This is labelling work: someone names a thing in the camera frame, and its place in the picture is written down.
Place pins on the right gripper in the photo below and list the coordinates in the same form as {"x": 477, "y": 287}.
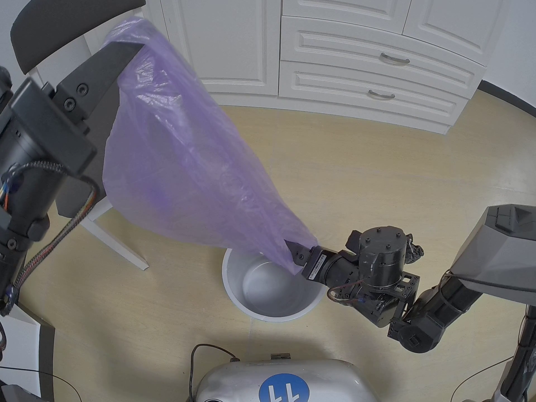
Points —
{"x": 335, "y": 268}

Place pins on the purple plastic bag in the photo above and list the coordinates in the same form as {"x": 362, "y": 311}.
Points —
{"x": 188, "y": 161}

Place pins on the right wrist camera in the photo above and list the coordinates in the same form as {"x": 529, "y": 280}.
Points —
{"x": 355, "y": 241}

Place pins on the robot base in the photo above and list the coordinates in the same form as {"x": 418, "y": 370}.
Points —
{"x": 234, "y": 383}

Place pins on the crumpled black plastic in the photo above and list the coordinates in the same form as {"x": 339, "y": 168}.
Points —
{"x": 414, "y": 247}

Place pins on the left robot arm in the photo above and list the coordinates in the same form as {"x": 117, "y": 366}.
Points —
{"x": 21, "y": 237}

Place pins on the white wardrobe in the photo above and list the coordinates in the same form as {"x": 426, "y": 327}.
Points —
{"x": 343, "y": 48}

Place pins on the white chair grey cushions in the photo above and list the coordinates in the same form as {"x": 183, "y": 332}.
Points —
{"x": 67, "y": 15}

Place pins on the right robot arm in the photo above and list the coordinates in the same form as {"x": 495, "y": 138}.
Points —
{"x": 494, "y": 258}

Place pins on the white trash bin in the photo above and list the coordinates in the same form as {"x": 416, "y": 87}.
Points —
{"x": 268, "y": 312}

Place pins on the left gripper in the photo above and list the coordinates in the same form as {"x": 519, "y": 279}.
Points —
{"x": 50, "y": 132}

